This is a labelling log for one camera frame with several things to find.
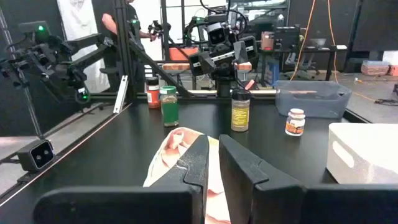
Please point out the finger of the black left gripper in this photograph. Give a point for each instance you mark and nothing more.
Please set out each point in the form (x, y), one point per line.
(247, 49)
(200, 63)

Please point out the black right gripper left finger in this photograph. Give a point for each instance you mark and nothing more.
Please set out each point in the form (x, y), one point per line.
(196, 168)

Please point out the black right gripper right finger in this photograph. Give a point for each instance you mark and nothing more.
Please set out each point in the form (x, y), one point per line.
(239, 174)

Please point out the yellow label jar black lid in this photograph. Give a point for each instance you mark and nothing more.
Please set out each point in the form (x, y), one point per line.
(240, 116)

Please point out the red spice jar black lid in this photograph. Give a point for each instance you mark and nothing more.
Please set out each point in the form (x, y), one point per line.
(153, 95)

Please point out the green label spice jar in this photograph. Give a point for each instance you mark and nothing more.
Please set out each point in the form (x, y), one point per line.
(170, 112)

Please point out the small glass jar orange label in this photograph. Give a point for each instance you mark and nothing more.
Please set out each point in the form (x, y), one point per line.
(295, 124)

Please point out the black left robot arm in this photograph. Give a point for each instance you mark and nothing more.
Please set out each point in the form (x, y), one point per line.
(224, 87)

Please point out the black neighbour robot arm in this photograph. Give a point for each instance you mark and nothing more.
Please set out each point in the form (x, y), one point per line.
(46, 59)

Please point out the orange box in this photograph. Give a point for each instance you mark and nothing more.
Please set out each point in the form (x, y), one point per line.
(183, 54)

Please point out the wooden board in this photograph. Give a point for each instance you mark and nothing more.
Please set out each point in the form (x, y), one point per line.
(174, 66)

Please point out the pink cloth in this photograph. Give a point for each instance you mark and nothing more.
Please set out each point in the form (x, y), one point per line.
(174, 146)

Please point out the blue box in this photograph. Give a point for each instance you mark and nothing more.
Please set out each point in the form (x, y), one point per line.
(273, 73)

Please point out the black box device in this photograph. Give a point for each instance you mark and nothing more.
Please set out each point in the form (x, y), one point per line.
(286, 39)

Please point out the black side table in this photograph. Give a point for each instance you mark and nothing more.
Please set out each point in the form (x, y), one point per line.
(311, 49)

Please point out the person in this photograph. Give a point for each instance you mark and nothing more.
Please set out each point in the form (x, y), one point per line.
(124, 31)

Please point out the grey translucent plastic bin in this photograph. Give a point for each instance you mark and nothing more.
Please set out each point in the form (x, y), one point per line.
(311, 102)

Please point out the pink brick stack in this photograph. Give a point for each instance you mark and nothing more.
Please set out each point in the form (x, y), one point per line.
(374, 68)

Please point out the white translucent plastic bin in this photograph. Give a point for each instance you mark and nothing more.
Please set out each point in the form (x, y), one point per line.
(367, 146)

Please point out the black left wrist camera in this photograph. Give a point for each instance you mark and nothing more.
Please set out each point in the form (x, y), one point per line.
(217, 35)

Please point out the black aluminium rig frame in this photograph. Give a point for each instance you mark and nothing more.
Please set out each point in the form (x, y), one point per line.
(122, 62)

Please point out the silver metal bracket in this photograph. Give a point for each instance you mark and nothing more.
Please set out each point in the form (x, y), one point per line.
(120, 95)

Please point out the black cube camera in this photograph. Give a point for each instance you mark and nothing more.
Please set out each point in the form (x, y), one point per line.
(37, 154)

